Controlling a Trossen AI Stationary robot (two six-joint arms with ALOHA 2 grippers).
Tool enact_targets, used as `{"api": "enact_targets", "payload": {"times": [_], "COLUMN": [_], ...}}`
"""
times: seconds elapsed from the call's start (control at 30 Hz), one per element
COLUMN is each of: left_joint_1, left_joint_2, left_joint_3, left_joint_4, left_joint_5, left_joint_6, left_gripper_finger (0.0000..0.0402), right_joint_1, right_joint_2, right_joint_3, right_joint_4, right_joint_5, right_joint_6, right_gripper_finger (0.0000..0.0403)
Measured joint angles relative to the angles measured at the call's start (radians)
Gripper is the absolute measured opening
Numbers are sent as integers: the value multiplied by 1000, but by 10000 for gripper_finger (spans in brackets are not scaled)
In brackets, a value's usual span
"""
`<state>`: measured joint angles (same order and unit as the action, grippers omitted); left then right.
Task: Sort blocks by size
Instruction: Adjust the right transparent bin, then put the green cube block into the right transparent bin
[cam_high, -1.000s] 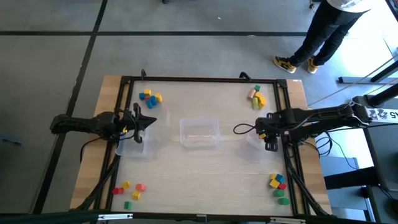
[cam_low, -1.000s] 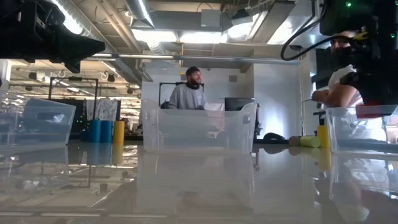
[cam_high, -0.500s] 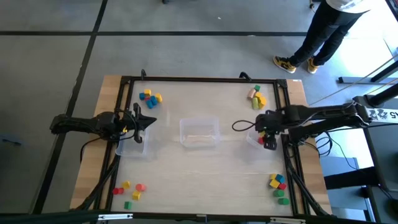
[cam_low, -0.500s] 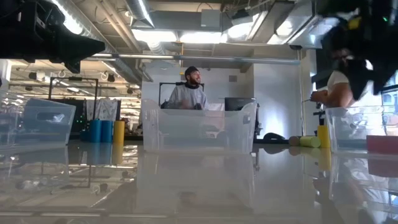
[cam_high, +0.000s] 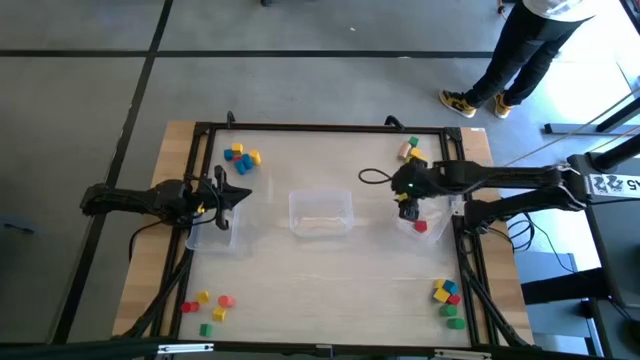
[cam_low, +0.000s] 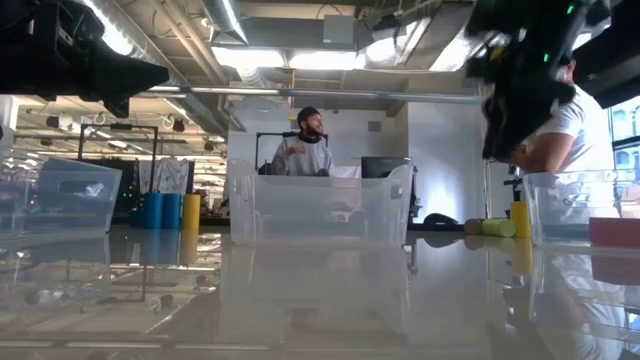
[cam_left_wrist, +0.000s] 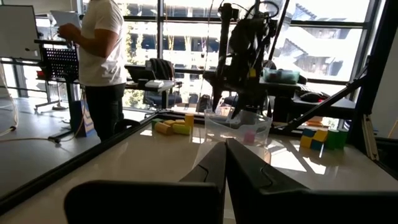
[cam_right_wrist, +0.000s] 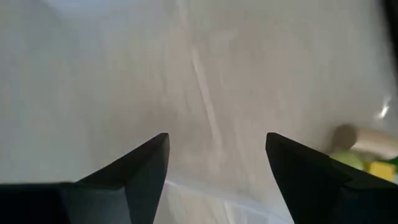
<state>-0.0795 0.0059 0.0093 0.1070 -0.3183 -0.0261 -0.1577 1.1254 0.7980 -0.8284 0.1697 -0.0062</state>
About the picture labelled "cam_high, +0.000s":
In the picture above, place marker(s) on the grey floor bar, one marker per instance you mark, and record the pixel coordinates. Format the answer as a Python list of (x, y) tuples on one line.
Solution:
[(575, 129)]

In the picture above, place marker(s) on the silver metal bracket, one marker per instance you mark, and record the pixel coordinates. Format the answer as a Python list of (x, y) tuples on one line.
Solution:
[(185, 347), (462, 354)]

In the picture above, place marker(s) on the red cylinder block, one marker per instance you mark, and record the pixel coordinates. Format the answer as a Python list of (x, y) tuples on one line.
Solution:
[(190, 307)]

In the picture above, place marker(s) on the green cube block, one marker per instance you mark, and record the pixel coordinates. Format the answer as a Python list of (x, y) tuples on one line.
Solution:
[(205, 329), (413, 141)]

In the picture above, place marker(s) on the teal blue cube block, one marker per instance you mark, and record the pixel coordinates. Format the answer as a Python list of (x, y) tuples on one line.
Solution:
[(450, 287)]

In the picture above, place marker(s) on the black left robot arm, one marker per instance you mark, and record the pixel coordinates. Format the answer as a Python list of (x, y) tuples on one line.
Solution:
[(120, 201)]

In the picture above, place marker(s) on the black frame clamp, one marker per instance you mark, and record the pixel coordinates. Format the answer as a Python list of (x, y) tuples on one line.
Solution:
[(394, 121), (230, 119)]

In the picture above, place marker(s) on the small yellow cube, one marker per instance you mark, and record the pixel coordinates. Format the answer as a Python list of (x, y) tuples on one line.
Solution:
[(237, 148)]

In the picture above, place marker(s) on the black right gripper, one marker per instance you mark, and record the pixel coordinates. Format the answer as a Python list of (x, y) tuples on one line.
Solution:
[(420, 180)]

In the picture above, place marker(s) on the white marker tag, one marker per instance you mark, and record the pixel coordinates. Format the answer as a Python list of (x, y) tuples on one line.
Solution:
[(612, 185)]

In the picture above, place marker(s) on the green cylinder block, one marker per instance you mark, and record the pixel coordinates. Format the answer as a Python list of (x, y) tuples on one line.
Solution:
[(448, 310), (455, 323)]

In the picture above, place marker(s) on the blue cylinder block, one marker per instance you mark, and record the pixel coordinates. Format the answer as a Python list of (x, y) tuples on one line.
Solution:
[(247, 161), (240, 167)]

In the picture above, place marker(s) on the orange-red cylinder block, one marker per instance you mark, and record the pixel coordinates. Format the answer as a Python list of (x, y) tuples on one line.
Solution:
[(226, 301)]

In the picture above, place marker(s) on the black camera mount beam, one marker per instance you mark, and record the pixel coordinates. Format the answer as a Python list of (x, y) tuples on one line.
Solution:
[(100, 350)]

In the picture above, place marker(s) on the clear plastic bin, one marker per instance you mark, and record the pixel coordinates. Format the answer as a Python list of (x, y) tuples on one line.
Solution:
[(320, 215), (210, 240), (437, 220)]

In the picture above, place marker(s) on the small blue cube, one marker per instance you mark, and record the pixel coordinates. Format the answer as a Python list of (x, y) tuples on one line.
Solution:
[(228, 154)]

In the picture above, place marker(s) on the black equipment stand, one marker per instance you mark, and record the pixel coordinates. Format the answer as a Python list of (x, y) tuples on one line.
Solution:
[(615, 240)]

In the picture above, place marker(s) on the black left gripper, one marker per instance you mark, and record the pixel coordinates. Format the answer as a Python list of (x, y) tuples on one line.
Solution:
[(210, 192)]

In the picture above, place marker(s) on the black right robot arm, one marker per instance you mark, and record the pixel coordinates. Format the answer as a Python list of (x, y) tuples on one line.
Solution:
[(500, 175)]

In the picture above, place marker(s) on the yellow cylinder block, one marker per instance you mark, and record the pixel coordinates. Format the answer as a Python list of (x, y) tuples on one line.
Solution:
[(255, 157)]

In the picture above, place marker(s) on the person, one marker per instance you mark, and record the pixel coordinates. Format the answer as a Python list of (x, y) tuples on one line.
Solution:
[(525, 45)]

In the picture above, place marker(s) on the tan wooden cylinder block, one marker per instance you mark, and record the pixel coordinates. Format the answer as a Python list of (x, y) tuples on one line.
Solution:
[(404, 150)]

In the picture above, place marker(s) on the black aluminium table frame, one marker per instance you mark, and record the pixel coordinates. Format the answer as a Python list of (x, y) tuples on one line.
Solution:
[(325, 128)]

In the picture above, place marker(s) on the red cube block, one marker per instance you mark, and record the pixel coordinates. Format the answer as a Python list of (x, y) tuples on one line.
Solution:
[(420, 226), (454, 299)]

